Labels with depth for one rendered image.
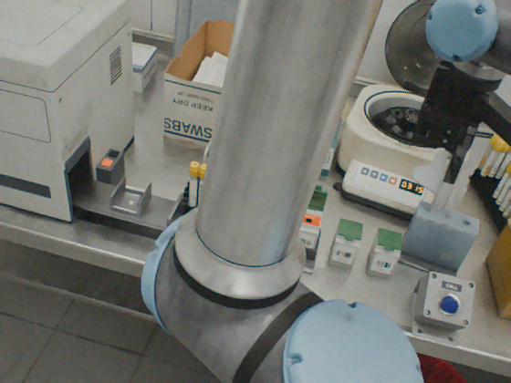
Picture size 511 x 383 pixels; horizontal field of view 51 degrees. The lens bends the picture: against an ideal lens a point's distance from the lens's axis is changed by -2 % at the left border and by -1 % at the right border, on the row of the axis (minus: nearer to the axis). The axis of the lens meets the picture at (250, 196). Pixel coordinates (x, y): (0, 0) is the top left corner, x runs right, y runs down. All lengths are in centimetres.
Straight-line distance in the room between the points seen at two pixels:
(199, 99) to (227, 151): 69
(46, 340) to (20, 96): 117
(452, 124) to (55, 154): 58
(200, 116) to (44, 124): 35
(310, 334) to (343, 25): 24
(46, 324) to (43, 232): 99
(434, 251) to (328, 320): 53
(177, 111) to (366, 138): 37
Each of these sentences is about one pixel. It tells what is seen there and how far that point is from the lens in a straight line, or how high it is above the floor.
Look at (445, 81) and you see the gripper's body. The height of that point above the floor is 121.
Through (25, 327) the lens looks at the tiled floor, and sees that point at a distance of 192.
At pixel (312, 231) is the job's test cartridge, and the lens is 86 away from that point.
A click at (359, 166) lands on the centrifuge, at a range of 105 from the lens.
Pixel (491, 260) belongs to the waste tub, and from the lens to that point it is 102.
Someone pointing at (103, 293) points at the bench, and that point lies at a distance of 162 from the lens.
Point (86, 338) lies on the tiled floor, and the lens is 186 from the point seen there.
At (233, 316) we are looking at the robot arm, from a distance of 45.
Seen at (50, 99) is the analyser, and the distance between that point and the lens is 80.
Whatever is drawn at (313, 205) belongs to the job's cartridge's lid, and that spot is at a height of 96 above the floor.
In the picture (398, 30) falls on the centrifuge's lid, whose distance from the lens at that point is 125.
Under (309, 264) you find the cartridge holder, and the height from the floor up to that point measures 89.
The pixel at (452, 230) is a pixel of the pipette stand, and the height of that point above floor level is 97.
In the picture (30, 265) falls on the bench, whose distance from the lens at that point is 172.
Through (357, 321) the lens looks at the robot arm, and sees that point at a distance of 46.
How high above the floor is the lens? 154
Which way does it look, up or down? 41 degrees down
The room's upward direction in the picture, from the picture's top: 9 degrees clockwise
